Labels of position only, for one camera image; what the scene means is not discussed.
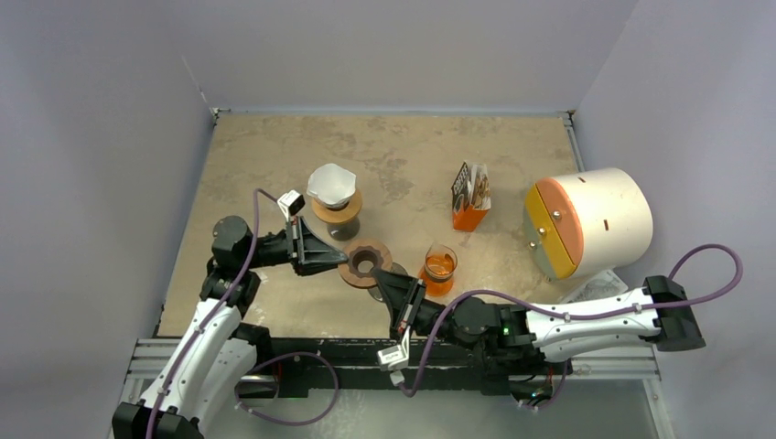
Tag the white cylinder drum orange lid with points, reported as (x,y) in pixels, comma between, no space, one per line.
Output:
(583,223)

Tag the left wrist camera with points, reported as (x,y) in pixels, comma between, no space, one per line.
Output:
(291,203)

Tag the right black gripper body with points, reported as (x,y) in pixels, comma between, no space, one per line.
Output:
(410,305)

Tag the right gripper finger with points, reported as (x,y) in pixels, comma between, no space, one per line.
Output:
(401,311)
(379,274)

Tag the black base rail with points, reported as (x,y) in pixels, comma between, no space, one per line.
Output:
(301,364)

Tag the dark ribbed glass cone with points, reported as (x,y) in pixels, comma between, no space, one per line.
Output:
(395,285)

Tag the brown wooden round coaster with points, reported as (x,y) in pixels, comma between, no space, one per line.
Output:
(363,256)

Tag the wooden ring dripper stand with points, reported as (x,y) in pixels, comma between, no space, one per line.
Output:
(343,223)

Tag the white paper coffee filter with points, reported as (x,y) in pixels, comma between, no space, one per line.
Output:
(332,185)

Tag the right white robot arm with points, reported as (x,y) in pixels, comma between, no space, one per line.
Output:
(654,313)

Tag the aluminium frame rail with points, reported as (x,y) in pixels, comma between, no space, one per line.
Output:
(630,363)

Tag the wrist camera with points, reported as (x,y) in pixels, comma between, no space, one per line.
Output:
(395,357)
(291,203)

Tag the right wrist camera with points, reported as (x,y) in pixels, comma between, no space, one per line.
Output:
(395,357)

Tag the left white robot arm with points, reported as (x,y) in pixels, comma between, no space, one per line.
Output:
(184,400)

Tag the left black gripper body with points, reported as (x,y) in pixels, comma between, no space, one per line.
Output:
(291,233)

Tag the orange filter paper box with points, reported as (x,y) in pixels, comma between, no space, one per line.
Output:
(471,196)

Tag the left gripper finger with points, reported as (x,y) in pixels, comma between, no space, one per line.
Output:
(315,249)
(310,267)

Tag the amber glass carafe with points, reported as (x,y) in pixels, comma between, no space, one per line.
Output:
(437,272)

